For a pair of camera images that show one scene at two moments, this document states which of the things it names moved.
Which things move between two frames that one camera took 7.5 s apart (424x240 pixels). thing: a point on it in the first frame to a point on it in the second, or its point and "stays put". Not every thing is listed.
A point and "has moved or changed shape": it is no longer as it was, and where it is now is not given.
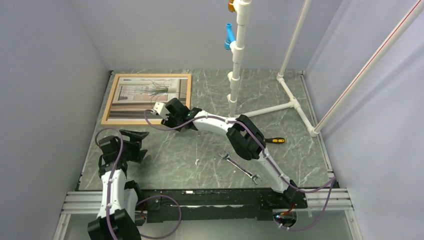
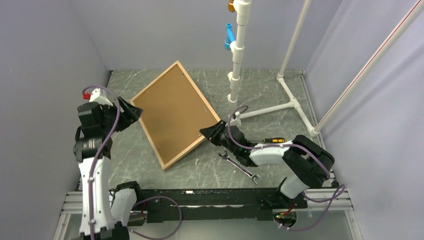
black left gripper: (138, 154) to (130, 114)
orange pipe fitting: (231, 7) stays put
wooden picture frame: (132, 94) has moved or changed shape
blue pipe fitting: (230, 36) stays put
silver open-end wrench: (226, 156) stays put
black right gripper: (168, 123) to (212, 133)
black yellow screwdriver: (275, 140) stays put
